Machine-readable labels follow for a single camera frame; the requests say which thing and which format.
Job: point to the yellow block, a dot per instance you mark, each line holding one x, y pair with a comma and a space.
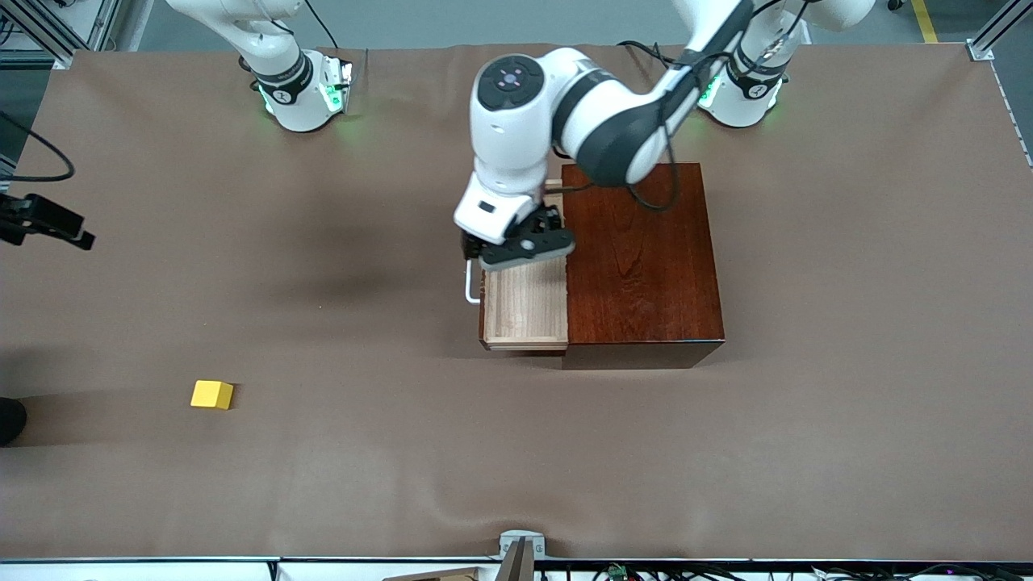
211, 394

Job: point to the dark wooden drawer cabinet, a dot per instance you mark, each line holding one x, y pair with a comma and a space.
646, 266

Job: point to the black round object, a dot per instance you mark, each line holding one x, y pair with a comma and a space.
10, 421

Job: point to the brown table cover sheet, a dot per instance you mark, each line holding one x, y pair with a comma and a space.
323, 484

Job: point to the aluminium frame profile with bracket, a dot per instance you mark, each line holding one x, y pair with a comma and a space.
997, 28

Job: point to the yellow floor tape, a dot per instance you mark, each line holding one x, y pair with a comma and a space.
925, 20

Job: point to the slanted aluminium frame profile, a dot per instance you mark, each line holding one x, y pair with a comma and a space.
48, 36

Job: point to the metal clamp bracket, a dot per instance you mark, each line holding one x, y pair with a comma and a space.
523, 539

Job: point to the upright aluminium frame profile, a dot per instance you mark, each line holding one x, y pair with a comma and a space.
103, 24

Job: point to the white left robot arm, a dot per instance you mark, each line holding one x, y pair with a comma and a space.
516, 145

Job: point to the brown cardboard piece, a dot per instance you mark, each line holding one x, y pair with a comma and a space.
444, 575

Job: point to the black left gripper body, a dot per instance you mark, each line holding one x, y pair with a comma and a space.
549, 219

